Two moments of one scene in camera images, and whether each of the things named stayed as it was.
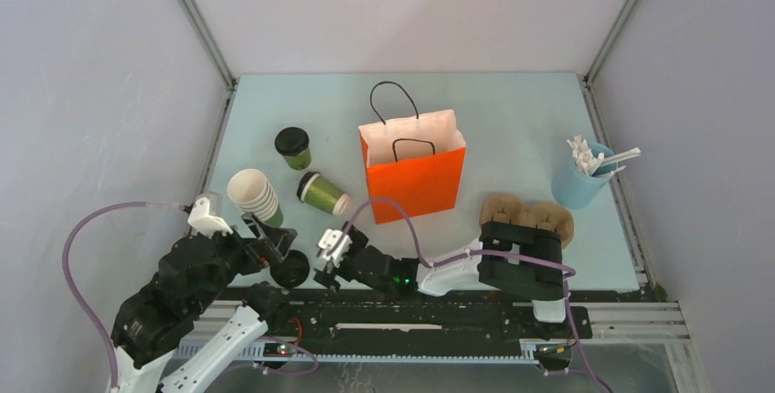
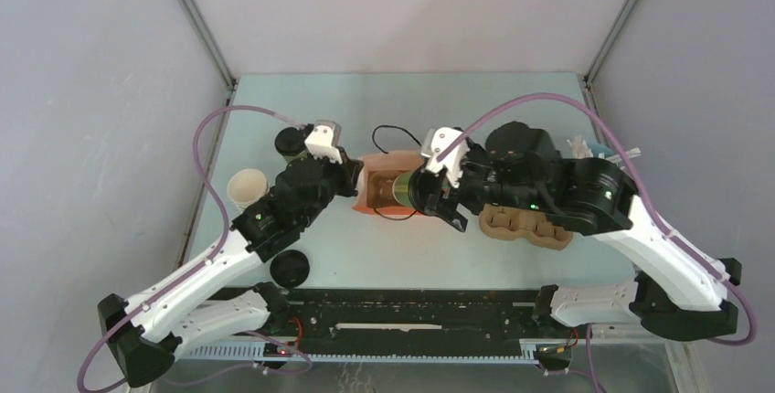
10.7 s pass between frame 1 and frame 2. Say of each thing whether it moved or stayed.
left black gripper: moved
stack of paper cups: stayed
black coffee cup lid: stayed
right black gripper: moved
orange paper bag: moved
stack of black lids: stayed
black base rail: stayed
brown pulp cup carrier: stayed
